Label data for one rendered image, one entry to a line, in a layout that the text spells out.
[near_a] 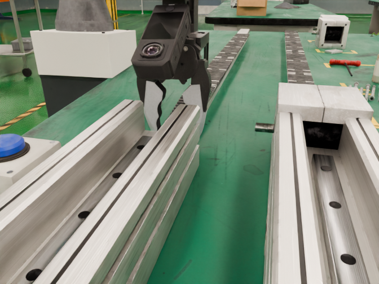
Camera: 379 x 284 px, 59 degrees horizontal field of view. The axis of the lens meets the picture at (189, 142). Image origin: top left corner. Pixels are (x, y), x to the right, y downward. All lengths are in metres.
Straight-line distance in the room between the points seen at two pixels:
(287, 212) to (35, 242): 0.18
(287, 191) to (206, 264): 0.10
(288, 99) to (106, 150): 0.21
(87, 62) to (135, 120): 0.50
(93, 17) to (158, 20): 0.52
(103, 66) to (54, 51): 0.13
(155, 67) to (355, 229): 0.24
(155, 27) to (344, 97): 0.24
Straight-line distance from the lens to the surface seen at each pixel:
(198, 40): 0.46
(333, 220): 0.28
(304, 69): 0.83
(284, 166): 0.28
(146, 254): 0.27
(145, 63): 0.37
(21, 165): 0.36
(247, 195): 0.39
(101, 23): 0.94
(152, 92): 0.48
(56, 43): 0.91
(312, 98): 0.42
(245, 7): 2.49
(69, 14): 0.94
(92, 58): 0.88
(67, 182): 0.29
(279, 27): 2.47
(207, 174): 0.42
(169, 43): 0.38
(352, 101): 0.43
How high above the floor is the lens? 1.00
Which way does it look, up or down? 26 degrees down
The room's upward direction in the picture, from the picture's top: straight up
